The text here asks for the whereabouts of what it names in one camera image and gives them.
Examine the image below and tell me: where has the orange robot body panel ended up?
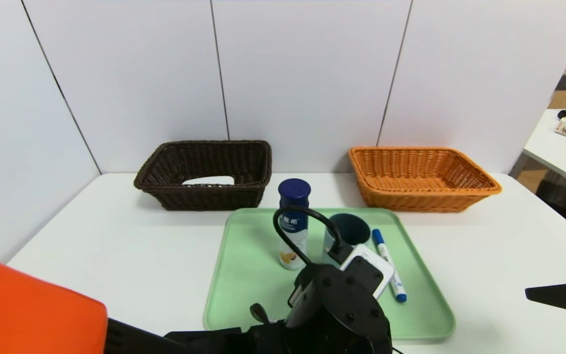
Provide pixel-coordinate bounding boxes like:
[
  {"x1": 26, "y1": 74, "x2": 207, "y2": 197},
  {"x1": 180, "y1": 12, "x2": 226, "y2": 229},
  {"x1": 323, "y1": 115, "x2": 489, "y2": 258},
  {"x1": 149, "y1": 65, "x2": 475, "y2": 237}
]
[{"x1": 0, "y1": 248, "x2": 109, "y2": 354}]

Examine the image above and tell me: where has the dark brown wicker basket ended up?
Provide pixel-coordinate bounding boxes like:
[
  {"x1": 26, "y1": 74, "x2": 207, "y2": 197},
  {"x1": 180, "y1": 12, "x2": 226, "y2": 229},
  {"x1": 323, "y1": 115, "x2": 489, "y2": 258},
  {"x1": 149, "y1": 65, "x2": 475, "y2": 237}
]
[{"x1": 133, "y1": 140, "x2": 273, "y2": 211}]

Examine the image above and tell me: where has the blue capped whiteboard marker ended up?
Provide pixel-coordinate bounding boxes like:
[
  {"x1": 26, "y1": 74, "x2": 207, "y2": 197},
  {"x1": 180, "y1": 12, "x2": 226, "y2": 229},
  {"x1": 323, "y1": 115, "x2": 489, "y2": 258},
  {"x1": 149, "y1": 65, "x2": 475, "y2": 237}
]
[{"x1": 372, "y1": 229, "x2": 407, "y2": 303}]

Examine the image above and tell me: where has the blue-grey plastic cup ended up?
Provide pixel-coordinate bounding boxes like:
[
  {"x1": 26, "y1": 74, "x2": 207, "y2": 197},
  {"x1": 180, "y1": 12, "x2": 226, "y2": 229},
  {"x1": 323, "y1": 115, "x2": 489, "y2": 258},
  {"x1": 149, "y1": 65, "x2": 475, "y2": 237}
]
[{"x1": 322, "y1": 213, "x2": 372, "y2": 266}]

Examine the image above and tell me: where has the white rectangular whiteboard eraser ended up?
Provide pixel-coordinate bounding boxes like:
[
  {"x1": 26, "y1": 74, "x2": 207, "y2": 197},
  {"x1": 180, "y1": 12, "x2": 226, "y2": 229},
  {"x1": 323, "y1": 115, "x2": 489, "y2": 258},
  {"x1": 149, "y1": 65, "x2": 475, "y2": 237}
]
[{"x1": 182, "y1": 176, "x2": 235, "y2": 186}]

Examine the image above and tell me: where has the light green plastic tray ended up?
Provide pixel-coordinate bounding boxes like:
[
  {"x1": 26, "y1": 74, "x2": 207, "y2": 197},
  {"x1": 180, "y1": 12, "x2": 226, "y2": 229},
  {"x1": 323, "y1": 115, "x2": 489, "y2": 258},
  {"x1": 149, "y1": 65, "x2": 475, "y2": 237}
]
[{"x1": 203, "y1": 207, "x2": 455, "y2": 341}]

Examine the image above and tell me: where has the white side table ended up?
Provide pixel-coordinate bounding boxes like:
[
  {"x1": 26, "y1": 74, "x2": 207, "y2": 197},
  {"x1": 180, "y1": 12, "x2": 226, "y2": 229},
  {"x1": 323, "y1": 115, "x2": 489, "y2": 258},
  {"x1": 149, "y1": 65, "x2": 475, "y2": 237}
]
[{"x1": 524, "y1": 109, "x2": 566, "y2": 192}]

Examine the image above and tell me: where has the white yogurt bottle blue cap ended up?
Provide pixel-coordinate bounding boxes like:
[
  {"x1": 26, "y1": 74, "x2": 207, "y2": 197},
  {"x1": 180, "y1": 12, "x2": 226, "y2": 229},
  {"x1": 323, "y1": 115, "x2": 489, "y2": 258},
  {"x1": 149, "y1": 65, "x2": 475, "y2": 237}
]
[{"x1": 278, "y1": 178, "x2": 311, "y2": 271}]

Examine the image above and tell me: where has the orange wicker basket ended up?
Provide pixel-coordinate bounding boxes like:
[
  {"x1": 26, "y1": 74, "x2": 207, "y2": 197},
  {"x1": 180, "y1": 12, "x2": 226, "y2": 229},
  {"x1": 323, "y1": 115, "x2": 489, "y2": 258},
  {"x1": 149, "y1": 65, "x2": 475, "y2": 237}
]
[{"x1": 349, "y1": 146, "x2": 503, "y2": 213}]

